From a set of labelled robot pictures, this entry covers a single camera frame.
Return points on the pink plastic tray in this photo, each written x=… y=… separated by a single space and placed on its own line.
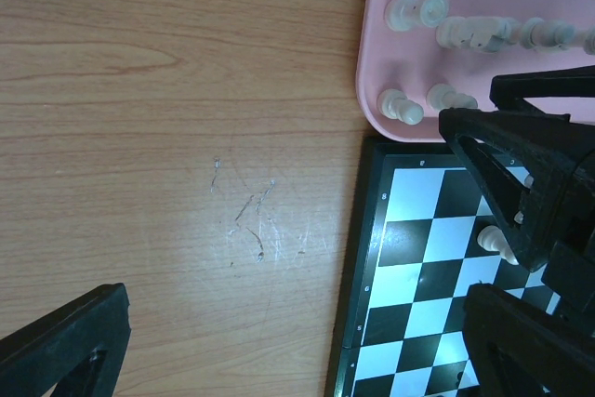
x=418 y=57

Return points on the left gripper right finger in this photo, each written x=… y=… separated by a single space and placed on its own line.
x=518 y=350

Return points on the white bishop left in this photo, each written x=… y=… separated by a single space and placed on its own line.
x=541 y=34

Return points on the white pawn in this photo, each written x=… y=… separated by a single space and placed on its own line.
x=443 y=96
x=395 y=105
x=492 y=239

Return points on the white queen piece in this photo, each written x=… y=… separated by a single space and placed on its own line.
x=589 y=42

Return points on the black and white chessboard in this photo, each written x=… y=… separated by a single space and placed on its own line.
x=411 y=257

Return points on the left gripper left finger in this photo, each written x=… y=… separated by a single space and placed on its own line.
x=76 y=350

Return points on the white knight left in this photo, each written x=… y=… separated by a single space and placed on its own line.
x=480 y=33

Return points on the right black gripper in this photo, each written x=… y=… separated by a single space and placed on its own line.
x=537 y=176

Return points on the white rook left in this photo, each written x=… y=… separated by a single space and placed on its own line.
x=406 y=15

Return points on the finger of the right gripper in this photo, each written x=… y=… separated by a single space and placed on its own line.
x=510 y=92

